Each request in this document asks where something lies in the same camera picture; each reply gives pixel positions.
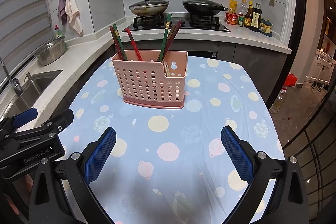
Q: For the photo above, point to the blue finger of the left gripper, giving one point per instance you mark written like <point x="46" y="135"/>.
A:
<point x="25" y="117"/>

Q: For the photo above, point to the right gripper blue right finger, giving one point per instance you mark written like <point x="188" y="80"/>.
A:
<point x="240" y="152"/>

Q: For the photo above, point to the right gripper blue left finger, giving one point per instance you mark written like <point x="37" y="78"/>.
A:
<point x="96" y="154"/>

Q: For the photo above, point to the pink perforated utensil basket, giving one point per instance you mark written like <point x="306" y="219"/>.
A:
<point x="144" y="83"/>

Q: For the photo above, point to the dark red chopstick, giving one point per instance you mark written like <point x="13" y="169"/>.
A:
<point x="116" y="43"/>

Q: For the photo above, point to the bright red chopstick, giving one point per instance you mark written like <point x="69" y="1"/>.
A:
<point x="134" y="45"/>

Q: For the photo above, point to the maroon chopstick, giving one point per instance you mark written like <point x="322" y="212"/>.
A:
<point x="178" y="26"/>

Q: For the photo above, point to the purple brown chopstick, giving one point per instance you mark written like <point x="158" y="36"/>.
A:
<point x="167" y="41"/>

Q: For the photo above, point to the green chopstick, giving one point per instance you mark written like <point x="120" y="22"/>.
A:
<point x="119" y="42"/>
<point x="167" y="26"/>

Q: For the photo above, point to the steel kitchen sink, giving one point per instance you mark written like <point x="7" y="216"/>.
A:
<point x="32" y="90"/>

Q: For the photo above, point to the left hand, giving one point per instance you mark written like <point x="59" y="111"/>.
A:
<point x="18" y="191"/>

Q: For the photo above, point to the chrome faucet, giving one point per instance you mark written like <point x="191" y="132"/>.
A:
<point x="13" y="81"/>

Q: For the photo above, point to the blue patterned tablecloth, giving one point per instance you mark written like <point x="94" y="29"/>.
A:
<point x="169" y="165"/>

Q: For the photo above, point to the stainless steel pot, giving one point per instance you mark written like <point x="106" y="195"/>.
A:
<point x="51" y="51"/>

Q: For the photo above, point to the green dish soap bottle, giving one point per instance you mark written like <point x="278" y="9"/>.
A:
<point x="58" y="33"/>

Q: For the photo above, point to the purple hanging towel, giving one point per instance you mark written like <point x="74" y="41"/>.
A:
<point x="62" y="16"/>

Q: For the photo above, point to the pink hanging towel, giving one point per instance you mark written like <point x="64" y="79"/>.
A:
<point x="73" y="15"/>

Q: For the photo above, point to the white countertop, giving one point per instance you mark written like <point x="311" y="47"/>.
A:
<point x="81" y="53"/>

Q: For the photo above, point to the small green lidded jars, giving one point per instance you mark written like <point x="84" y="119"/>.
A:
<point x="265" y="27"/>

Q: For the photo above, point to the black gas stove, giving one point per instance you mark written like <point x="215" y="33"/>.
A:
<point x="191" y="22"/>

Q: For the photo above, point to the red seasoning container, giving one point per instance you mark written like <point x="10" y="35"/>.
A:
<point x="231" y="18"/>

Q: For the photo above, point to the brown sauce bottle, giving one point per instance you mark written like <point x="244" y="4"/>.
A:
<point x="248" y="15"/>

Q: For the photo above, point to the dark soy sauce bottle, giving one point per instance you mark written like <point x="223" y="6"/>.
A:
<point x="256" y="17"/>

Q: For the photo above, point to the clear oil bottle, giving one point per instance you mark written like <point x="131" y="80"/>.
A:
<point x="242" y="8"/>

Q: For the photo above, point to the yellow seasoning packet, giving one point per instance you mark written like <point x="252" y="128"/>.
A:
<point x="232" y="6"/>

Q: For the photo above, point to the black wok with lid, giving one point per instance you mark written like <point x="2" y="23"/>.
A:
<point x="203" y="7"/>

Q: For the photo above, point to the cream wok with lid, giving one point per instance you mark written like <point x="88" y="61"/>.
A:
<point x="149" y="7"/>

